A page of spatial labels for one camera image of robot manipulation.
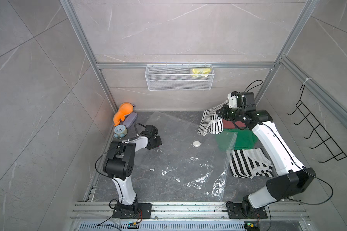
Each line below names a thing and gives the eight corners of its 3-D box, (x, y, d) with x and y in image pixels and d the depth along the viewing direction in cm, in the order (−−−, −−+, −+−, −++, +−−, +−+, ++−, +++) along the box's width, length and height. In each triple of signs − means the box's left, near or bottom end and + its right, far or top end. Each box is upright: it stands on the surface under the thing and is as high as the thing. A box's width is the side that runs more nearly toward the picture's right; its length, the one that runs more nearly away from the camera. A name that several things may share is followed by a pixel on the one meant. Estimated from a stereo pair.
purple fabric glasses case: (122, 126, 112) (121, 124, 109) (131, 114, 120) (130, 111, 118) (129, 128, 110) (128, 125, 108) (138, 115, 119) (137, 113, 117)
